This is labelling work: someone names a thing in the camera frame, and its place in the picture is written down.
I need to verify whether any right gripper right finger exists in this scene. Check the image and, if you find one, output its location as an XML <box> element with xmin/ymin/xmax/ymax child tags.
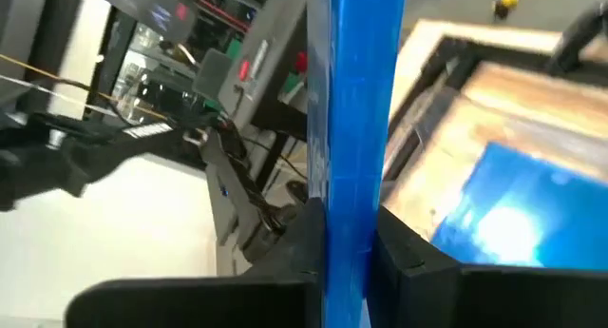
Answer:
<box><xmin>372</xmin><ymin>206</ymin><xmax>608</xmax><ymax>328</ymax></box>

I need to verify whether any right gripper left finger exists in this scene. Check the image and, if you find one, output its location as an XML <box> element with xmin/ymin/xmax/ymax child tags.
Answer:
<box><xmin>65</xmin><ymin>197</ymin><xmax>329</xmax><ymax>328</ymax></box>

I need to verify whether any blue disc case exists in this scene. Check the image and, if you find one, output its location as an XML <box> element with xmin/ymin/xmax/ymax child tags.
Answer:
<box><xmin>429</xmin><ymin>141</ymin><xmax>608</xmax><ymax>272</ymax></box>
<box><xmin>306</xmin><ymin>0</ymin><xmax>409</xmax><ymax>328</ymax></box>

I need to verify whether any grey panel with red label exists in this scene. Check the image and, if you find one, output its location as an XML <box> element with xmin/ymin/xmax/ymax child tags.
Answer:
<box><xmin>194</xmin><ymin>11</ymin><xmax>310</xmax><ymax>129</ymax></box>

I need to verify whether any black table frame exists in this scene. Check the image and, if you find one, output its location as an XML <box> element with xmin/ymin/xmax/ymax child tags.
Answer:
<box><xmin>384</xmin><ymin>32</ymin><xmax>608</xmax><ymax>177</ymax></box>

